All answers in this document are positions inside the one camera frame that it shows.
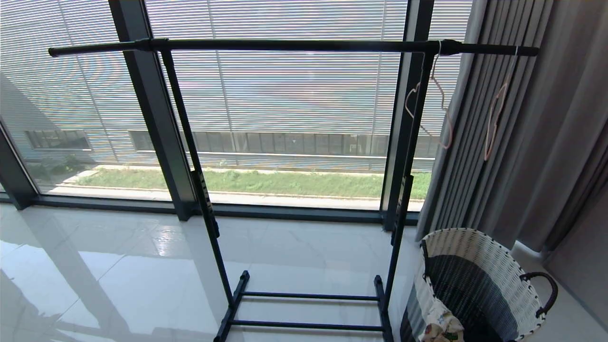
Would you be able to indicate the pink clothes hanger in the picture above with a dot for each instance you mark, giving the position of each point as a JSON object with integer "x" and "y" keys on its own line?
{"x": 449, "y": 135}
{"x": 486, "y": 142}

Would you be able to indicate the black clothes rack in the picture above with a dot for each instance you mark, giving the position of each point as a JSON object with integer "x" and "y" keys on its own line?
{"x": 285, "y": 45}

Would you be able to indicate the white laundry basket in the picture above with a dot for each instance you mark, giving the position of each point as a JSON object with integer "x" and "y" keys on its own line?
{"x": 475, "y": 247}

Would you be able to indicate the window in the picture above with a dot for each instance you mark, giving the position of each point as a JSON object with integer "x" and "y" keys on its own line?
{"x": 285, "y": 118}

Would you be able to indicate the cream printed garment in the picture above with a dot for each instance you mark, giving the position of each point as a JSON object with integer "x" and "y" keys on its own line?
{"x": 439, "y": 325}

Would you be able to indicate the beige curtain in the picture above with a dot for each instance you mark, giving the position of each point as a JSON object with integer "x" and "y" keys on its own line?
{"x": 546, "y": 118}

